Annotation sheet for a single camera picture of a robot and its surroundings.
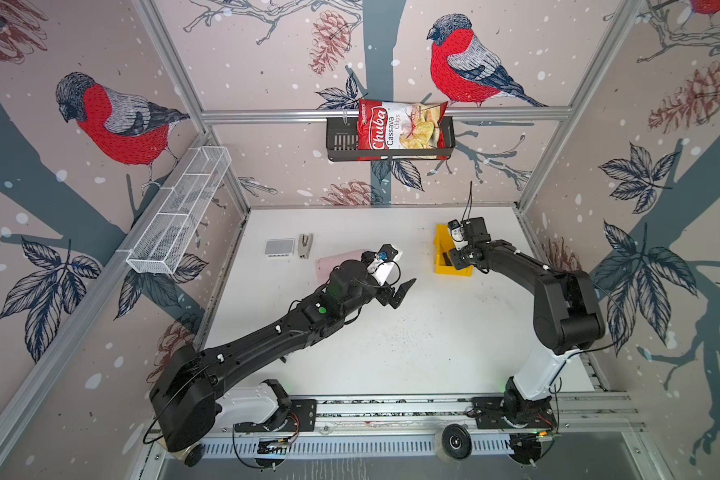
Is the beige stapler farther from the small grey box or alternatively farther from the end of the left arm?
the end of the left arm

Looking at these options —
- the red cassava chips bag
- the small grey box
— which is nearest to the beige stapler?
the small grey box

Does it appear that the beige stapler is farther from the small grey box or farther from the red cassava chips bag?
the red cassava chips bag

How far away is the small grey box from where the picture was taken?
41.9 inches
